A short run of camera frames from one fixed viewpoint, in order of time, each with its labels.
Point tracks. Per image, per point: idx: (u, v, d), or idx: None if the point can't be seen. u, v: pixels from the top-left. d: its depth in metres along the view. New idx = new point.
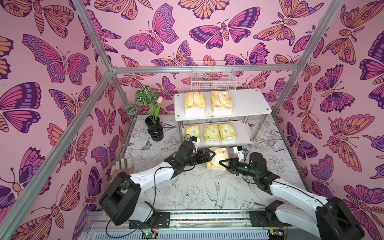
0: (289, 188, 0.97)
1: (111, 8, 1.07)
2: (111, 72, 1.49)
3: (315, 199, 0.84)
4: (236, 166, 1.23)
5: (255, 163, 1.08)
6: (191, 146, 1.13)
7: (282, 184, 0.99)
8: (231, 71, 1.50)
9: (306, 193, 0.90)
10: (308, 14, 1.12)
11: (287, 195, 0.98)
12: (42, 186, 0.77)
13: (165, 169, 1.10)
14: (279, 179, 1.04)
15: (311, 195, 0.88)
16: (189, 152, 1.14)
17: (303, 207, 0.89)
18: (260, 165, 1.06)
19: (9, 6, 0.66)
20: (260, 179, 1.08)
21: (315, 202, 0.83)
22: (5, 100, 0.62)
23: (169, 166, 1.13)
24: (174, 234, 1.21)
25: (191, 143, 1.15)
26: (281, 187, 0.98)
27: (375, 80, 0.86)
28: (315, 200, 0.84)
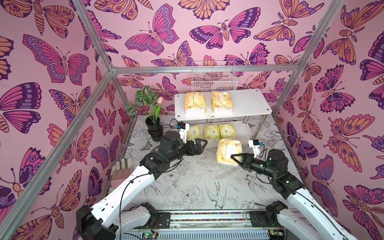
0: (314, 208, 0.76)
1: (111, 8, 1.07)
2: (111, 72, 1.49)
3: (342, 236, 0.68)
4: (250, 163, 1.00)
5: (273, 161, 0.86)
6: (175, 138, 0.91)
7: (307, 200, 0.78)
8: (231, 71, 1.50)
9: (334, 223, 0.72)
10: (308, 14, 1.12)
11: (307, 214, 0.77)
12: (41, 186, 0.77)
13: (139, 179, 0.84)
14: (304, 191, 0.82)
15: (340, 229, 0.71)
16: (173, 144, 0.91)
17: (320, 233, 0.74)
18: (281, 166, 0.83)
19: (9, 6, 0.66)
20: (278, 180, 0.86)
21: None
22: (5, 100, 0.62)
23: (144, 173, 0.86)
24: (174, 234, 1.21)
25: (175, 135, 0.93)
26: (305, 203, 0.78)
27: (375, 80, 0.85)
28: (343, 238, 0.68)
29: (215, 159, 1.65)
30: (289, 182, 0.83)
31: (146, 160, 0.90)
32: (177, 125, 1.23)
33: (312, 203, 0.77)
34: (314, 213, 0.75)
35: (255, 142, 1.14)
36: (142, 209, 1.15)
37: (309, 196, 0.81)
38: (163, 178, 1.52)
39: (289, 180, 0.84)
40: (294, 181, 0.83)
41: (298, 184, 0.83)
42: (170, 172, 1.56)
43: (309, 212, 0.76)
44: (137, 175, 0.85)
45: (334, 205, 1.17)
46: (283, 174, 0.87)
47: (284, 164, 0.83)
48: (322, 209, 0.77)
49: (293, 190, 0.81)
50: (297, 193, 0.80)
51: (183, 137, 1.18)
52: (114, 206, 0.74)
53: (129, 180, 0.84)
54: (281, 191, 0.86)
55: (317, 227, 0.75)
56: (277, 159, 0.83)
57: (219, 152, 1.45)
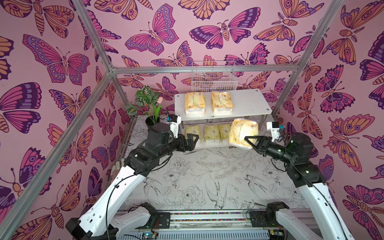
0: (327, 206, 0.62)
1: (111, 8, 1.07)
2: (111, 72, 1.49)
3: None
4: (266, 147, 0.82)
5: (293, 145, 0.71)
6: (164, 130, 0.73)
7: (322, 197, 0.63)
8: (231, 71, 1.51)
9: (346, 229, 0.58)
10: (308, 14, 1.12)
11: (316, 209, 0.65)
12: (41, 186, 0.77)
13: (125, 182, 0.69)
14: (323, 186, 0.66)
15: (349, 235, 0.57)
16: (164, 136, 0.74)
17: (323, 232, 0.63)
18: (304, 150, 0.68)
19: (9, 6, 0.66)
20: (295, 166, 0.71)
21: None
22: (6, 100, 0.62)
23: (130, 174, 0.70)
24: (173, 234, 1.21)
25: (164, 127, 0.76)
26: (318, 199, 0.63)
27: (375, 80, 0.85)
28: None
29: (215, 159, 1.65)
30: (309, 173, 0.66)
31: (131, 157, 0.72)
32: (168, 118, 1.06)
33: (327, 201, 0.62)
34: (325, 212, 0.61)
35: (275, 125, 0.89)
36: (142, 210, 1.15)
37: (327, 193, 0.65)
38: (163, 178, 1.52)
39: (310, 170, 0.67)
40: (316, 172, 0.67)
41: (318, 178, 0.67)
42: (170, 172, 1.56)
43: (320, 210, 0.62)
44: (123, 177, 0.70)
45: None
46: (303, 161, 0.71)
47: (308, 149, 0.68)
48: (337, 210, 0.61)
49: (311, 182, 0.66)
50: (313, 186, 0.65)
51: (174, 131, 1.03)
52: (102, 215, 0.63)
53: (114, 184, 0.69)
54: (295, 179, 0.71)
55: (322, 225, 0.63)
56: (300, 141, 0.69)
57: (232, 132, 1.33)
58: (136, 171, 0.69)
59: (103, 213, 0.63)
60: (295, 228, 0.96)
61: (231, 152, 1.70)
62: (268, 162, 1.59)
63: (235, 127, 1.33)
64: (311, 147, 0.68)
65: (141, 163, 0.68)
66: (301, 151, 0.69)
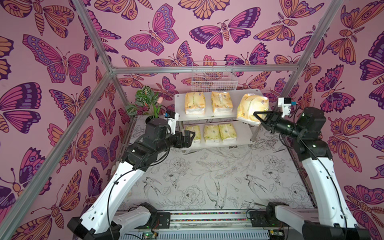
0: (328, 180, 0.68)
1: (111, 8, 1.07)
2: (111, 72, 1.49)
3: (342, 214, 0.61)
4: (275, 122, 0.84)
5: (304, 118, 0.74)
6: (162, 124, 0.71)
7: (325, 171, 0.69)
8: (231, 71, 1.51)
9: (342, 199, 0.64)
10: (308, 14, 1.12)
11: (315, 182, 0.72)
12: (41, 186, 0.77)
13: (125, 178, 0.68)
14: (328, 160, 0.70)
15: (344, 208, 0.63)
16: (162, 130, 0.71)
17: (318, 202, 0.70)
18: (314, 125, 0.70)
19: (9, 6, 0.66)
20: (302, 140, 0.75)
21: (339, 217, 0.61)
22: (6, 100, 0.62)
23: (129, 170, 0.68)
24: (174, 234, 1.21)
25: (162, 121, 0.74)
26: (320, 172, 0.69)
27: (375, 80, 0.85)
28: (341, 215, 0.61)
29: (215, 159, 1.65)
30: (315, 147, 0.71)
31: (128, 153, 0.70)
32: (165, 113, 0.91)
33: (329, 175, 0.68)
34: (325, 183, 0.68)
35: (287, 102, 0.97)
36: (143, 209, 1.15)
37: (331, 169, 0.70)
38: (163, 178, 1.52)
39: (316, 144, 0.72)
40: (323, 147, 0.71)
41: (324, 152, 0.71)
42: (170, 172, 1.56)
43: (320, 181, 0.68)
44: (121, 173, 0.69)
45: None
46: (311, 136, 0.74)
47: (319, 124, 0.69)
48: (337, 183, 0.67)
49: (315, 155, 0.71)
50: (318, 160, 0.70)
51: (172, 127, 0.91)
52: (103, 212, 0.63)
53: (113, 181, 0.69)
54: (300, 152, 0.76)
55: (319, 195, 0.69)
56: (311, 115, 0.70)
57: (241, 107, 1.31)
58: (135, 167, 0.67)
59: (104, 210, 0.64)
60: (291, 216, 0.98)
61: (231, 152, 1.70)
62: (268, 162, 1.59)
63: (244, 102, 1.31)
64: (323, 122, 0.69)
65: (139, 157, 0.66)
66: (312, 126, 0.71)
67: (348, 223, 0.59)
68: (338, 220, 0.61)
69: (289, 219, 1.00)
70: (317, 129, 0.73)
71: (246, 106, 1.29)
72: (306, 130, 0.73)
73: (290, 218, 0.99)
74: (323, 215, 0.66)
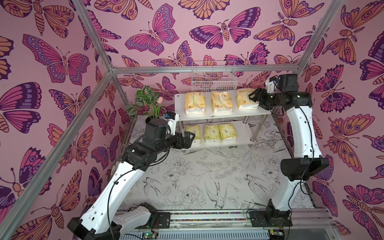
0: (306, 123, 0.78)
1: (111, 8, 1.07)
2: (111, 72, 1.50)
3: (312, 148, 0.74)
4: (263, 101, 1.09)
5: (281, 79, 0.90)
6: (162, 124, 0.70)
7: (303, 116, 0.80)
8: (231, 71, 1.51)
9: (313, 138, 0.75)
10: (308, 14, 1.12)
11: (293, 125, 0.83)
12: (41, 186, 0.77)
13: (124, 178, 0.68)
14: (308, 108, 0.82)
15: (315, 143, 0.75)
16: (161, 131, 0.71)
17: (294, 142, 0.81)
18: (289, 80, 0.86)
19: (9, 6, 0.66)
20: (287, 93, 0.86)
21: (308, 150, 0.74)
22: (5, 100, 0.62)
23: (129, 170, 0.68)
24: (173, 234, 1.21)
25: (162, 121, 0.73)
26: (300, 118, 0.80)
27: (375, 80, 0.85)
28: (310, 149, 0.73)
29: (215, 159, 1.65)
30: (299, 97, 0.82)
31: (128, 153, 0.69)
32: (165, 113, 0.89)
33: (307, 120, 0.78)
34: (302, 126, 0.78)
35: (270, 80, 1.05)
36: (143, 209, 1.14)
37: (309, 116, 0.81)
38: (163, 178, 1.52)
39: (300, 95, 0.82)
40: (305, 98, 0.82)
41: (306, 102, 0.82)
42: (170, 172, 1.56)
43: (299, 125, 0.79)
44: (121, 173, 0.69)
45: (334, 205, 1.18)
46: (292, 90, 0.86)
47: (292, 78, 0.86)
48: (313, 127, 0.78)
49: (298, 104, 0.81)
50: (299, 108, 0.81)
51: (172, 128, 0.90)
52: (104, 212, 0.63)
53: (113, 180, 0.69)
54: (285, 103, 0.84)
55: (295, 136, 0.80)
56: (285, 74, 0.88)
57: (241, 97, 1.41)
58: (135, 166, 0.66)
59: (105, 210, 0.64)
60: (282, 187, 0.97)
61: (231, 152, 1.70)
62: (268, 162, 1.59)
63: (242, 93, 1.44)
64: (295, 76, 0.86)
65: (138, 157, 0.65)
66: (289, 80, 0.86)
67: (314, 154, 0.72)
68: (307, 152, 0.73)
69: (280, 194, 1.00)
70: (294, 83, 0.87)
71: (244, 96, 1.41)
72: (286, 85, 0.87)
73: (281, 191, 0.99)
74: (297, 151, 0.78)
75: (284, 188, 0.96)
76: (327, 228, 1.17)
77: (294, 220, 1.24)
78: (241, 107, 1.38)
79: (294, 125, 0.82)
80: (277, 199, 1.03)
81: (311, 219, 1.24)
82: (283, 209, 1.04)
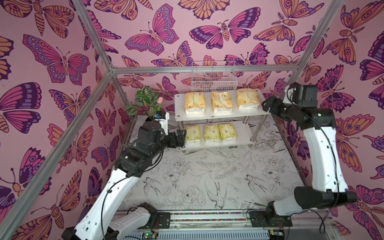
0: (329, 149, 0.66)
1: (111, 8, 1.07)
2: (111, 72, 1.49)
3: (336, 180, 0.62)
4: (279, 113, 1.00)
5: (298, 91, 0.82)
6: (155, 128, 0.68)
7: (325, 139, 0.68)
8: (231, 71, 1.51)
9: (337, 168, 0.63)
10: (308, 14, 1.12)
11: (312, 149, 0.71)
12: (41, 186, 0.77)
13: (118, 186, 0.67)
14: (331, 129, 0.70)
15: (339, 174, 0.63)
16: (155, 136, 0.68)
17: (313, 168, 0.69)
18: (308, 92, 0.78)
19: (9, 6, 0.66)
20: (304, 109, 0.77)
21: (332, 183, 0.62)
22: (5, 100, 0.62)
23: (122, 178, 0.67)
24: (173, 234, 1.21)
25: (155, 125, 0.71)
26: (322, 141, 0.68)
27: (375, 80, 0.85)
28: (334, 182, 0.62)
29: (215, 159, 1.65)
30: (320, 116, 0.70)
31: (121, 159, 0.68)
32: (156, 114, 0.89)
33: (329, 144, 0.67)
34: (324, 152, 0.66)
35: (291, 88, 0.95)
36: (142, 210, 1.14)
37: (332, 139, 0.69)
38: (163, 178, 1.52)
39: (321, 113, 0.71)
40: (327, 116, 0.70)
41: (328, 121, 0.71)
42: (170, 172, 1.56)
43: (320, 151, 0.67)
44: (115, 181, 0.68)
45: None
46: (310, 105, 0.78)
47: (312, 90, 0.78)
48: (336, 154, 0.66)
49: (318, 124, 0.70)
50: (321, 129, 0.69)
51: (164, 128, 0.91)
52: (98, 222, 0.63)
53: (106, 189, 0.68)
54: (302, 121, 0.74)
55: (315, 163, 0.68)
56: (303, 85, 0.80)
57: (241, 97, 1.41)
58: (129, 173, 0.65)
59: (99, 220, 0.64)
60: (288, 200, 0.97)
61: (231, 152, 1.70)
62: (268, 162, 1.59)
63: (242, 93, 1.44)
64: (315, 88, 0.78)
65: (132, 164, 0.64)
66: (307, 93, 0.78)
67: (340, 188, 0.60)
68: (330, 185, 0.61)
69: (285, 205, 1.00)
70: (313, 97, 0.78)
71: (245, 96, 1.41)
72: (304, 98, 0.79)
73: (287, 203, 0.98)
74: (315, 181, 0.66)
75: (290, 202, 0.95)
76: (327, 228, 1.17)
77: (295, 220, 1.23)
78: (241, 107, 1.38)
79: (313, 150, 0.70)
80: (280, 206, 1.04)
81: (311, 219, 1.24)
82: (284, 215, 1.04)
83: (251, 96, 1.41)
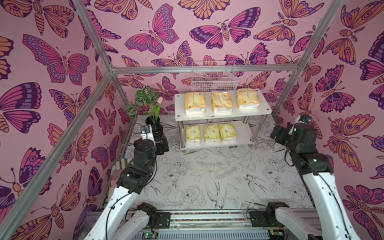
0: (331, 196, 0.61)
1: (111, 8, 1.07)
2: (111, 72, 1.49)
3: (348, 234, 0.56)
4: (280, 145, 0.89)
5: (297, 132, 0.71)
6: (148, 147, 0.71)
7: (326, 187, 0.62)
8: (231, 71, 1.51)
9: (345, 218, 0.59)
10: (308, 14, 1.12)
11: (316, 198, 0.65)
12: (41, 186, 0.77)
13: (122, 202, 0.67)
14: (329, 176, 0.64)
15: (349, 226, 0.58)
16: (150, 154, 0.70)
17: (320, 219, 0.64)
18: (308, 136, 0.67)
19: (9, 6, 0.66)
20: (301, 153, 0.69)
21: (344, 238, 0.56)
22: (6, 100, 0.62)
23: (125, 194, 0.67)
24: (173, 234, 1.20)
25: (148, 143, 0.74)
26: (323, 188, 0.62)
27: (375, 80, 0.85)
28: (346, 236, 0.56)
29: (215, 159, 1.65)
30: (316, 161, 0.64)
31: (122, 178, 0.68)
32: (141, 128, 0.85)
33: (331, 192, 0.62)
34: (327, 202, 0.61)
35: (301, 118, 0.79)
36: (139, 214, 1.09)
37: (333, 184, 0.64)
38: (163, 178, 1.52)
39: (317, 158, 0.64)
40: (324, 162, 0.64)
41: (325, 167, 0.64)
42: (170, 172, 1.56)
43: (323, 199, 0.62)
44: (118, 197, 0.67)
45: None
46: (308, 148, 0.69)
47: (312, 134, 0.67)
48: (340, 201, 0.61)
49: (316, 170, 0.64)
50: (319, 175, 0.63)
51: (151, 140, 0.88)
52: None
53: (109, 206, 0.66)
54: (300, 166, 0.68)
55: (321, 213, 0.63)
56: (302, 127, 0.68)
57: (241, 97, 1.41)
58: (130, 190, 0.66)
59: (103, 237, 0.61)
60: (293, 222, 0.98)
61: (231, 152, 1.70)
62: (268, 162, 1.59)
63: (242, 93, 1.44)
64: (315, 132, 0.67)
65: (134, 181, 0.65)
66: (305, 137, 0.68)
67: None
68: None
69: (290, 223, 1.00)
70: (311, 141, 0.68)
71: (245, 96, 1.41)
72: (301, 142, 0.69)
73: (293, 224, 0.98)
74: (326, 234, 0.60)
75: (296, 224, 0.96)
76: None
77: None
78: (241, 107, 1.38)
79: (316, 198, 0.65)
80: (283, 218, 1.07)
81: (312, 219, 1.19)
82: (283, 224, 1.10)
83: (251, 96, 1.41)
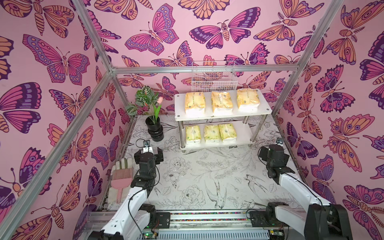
0: (297, 182, 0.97)
1: (111, 8, 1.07)
2: (111, 72, 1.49)
3: (316, 197, 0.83)
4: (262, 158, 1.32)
5: (271, 152, 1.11)
6: (150, 158, 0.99)
7: (292, 177, 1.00)
8: (231, 71, 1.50)
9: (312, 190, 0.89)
10: (308, 14, 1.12)
11: (291, 188, 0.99)
12: (41, 186, 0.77)
13: (137, 195, 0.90)
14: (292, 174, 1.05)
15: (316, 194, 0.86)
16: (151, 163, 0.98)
17: (301, 201, 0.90)
18: (277, 154, 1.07)
19: (9, 6, 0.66)
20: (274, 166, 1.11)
21: (314, 199, 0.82)
22: (6, 100, 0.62)
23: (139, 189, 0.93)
24: (174, 234, 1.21)
25: (149, 155, 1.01)
26: (290, 179, 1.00)
27: (375, 80, 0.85)
28: (315, 198, 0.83)
29: (215, 159, 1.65)
30: (282, 170, 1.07)
31: (135, 182, 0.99)
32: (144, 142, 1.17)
33: (296, 179, 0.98)
34: (296, 185, 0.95)
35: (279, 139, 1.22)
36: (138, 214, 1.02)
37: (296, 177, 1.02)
38: (163, 178, 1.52)
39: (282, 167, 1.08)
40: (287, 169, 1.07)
41: (289, 170, 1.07)
42: (170, 172, 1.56)
43: (295, 185, 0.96)
44: (134, 192, 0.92)
45: None
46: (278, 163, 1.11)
47: (279, 153, 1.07)
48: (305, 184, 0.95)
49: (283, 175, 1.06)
50: (285, 174, 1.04)
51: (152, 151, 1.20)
52: (125, 218, 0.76)
53: (128, 198, 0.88)
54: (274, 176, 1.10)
55: (298, 196, 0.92)
56: (274, 148, 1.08)
57: (241, 97, 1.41)
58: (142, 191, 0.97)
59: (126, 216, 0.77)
60: (292, 216, 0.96)
61: (231, 152, 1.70)
62: None
63: (242, 93, 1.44)
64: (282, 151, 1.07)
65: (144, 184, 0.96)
66: (276, 155, 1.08)
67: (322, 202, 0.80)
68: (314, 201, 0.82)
69: (289, 217, 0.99)
70: (280, 157, 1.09)
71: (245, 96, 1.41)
72: (274, 159, 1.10)
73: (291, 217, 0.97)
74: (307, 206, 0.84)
75: (294, 219, 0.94)
76: None
77: None
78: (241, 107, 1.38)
79: (291, 188, 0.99)
80: (282, 213, 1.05)
81: None
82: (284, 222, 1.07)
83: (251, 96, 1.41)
